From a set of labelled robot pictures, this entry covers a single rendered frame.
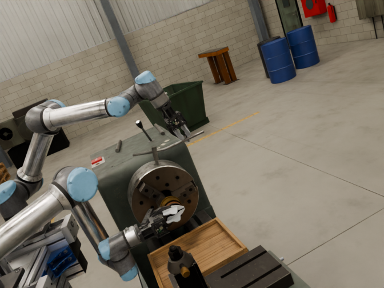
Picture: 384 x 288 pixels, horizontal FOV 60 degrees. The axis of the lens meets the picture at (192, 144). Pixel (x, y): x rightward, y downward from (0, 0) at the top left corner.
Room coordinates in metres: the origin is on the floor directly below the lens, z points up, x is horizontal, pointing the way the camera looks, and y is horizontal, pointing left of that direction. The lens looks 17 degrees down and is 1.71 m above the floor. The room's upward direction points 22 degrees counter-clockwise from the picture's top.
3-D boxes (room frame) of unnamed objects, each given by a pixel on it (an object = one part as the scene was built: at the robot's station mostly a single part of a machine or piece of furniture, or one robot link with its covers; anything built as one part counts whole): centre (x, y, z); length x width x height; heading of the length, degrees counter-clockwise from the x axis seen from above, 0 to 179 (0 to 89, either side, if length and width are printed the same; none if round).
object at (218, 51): (10.40, -1.61, 0.50); 1.61 x 0.44 x 1.00; 12
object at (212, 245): (1.20, 0.16, 0.89); 0.36 x 0.30 x 0.04; 103
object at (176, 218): (1.21, 0.17, 1.07); 0.09 x 0.06 x 0.03; 102
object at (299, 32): (8.01, -3.34, 0.44); 0.59 x 0.59 x 0.88
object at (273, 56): (7.53, -2.52, 0.44); 0.59 x 0.59 x 0.88
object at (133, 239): (1.18, 0.35, 1.08); 0.08 x 0.05 x 0.08; 12
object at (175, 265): (0.84, 0.16, 1.14); 0.08 x 0.08 x 0.03
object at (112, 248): (1.16, 0.43, 1.08); 0.11 x 0.08 x 0.09; 102
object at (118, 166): (1.82, 0.32, 1.06); 0.59 x 0.48 x 0.39; 13
